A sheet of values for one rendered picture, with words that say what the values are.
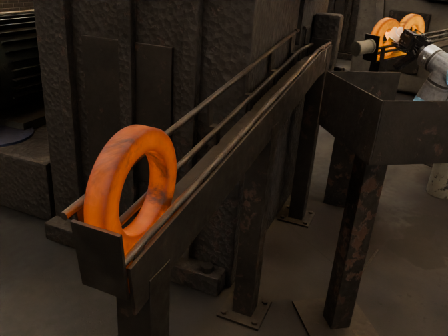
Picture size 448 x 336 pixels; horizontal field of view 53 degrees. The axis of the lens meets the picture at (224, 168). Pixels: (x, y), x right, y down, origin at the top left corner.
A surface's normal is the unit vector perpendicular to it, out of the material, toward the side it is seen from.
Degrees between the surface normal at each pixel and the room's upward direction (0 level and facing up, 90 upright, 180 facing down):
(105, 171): 51
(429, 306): 0
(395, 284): 0
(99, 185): 62
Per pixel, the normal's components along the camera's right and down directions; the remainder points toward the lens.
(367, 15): -0.60, 0.29
